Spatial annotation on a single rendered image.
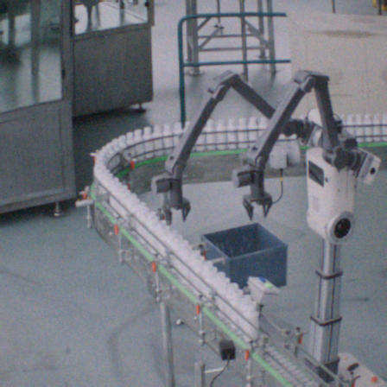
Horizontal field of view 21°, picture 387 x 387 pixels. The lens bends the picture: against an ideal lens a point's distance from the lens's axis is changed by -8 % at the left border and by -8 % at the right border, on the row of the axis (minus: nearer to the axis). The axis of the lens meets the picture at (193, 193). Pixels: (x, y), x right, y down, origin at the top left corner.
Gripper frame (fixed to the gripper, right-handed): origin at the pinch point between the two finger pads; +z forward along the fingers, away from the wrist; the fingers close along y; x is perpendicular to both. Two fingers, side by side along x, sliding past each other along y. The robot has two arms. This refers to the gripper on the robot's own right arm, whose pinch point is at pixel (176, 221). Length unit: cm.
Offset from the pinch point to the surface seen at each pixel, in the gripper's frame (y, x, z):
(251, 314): 1, 73, 11
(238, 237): -49, -41, 34
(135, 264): 6, -40, 37
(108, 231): 6, -75, 33
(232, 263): -30.9, -10.7, 31.4
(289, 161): -112, -103, 27
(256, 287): -13, 49, 13
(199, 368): 52, 136, -11
